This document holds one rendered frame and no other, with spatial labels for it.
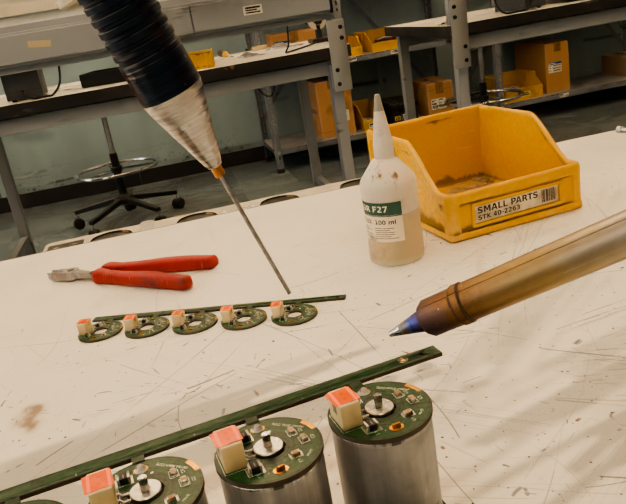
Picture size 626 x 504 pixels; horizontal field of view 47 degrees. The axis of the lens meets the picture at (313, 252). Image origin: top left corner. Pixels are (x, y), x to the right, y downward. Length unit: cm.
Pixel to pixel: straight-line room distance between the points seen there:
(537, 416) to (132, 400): 17
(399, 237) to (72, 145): 423
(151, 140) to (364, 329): 425
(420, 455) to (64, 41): 229
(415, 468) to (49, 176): 451
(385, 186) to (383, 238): 3
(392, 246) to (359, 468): 26
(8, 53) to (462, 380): 222
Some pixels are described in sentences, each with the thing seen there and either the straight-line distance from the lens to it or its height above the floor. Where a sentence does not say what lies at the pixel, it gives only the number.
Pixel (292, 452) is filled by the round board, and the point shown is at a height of 81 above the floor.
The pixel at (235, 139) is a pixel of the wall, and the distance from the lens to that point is 460.
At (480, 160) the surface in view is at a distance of 59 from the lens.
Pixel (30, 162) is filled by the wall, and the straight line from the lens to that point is 465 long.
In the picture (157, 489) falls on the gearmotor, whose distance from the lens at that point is 16.
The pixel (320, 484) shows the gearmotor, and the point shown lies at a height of 80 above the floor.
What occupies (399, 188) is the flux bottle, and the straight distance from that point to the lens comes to 41.
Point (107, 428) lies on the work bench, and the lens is 32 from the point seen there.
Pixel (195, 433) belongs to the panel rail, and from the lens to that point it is 18.
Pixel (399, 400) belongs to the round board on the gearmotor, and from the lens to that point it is 18.
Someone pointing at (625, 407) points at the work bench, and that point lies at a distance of 29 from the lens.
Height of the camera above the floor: 90
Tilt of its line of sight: 19 degrees down
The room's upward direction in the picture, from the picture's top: 10 degrees counter-clockwise
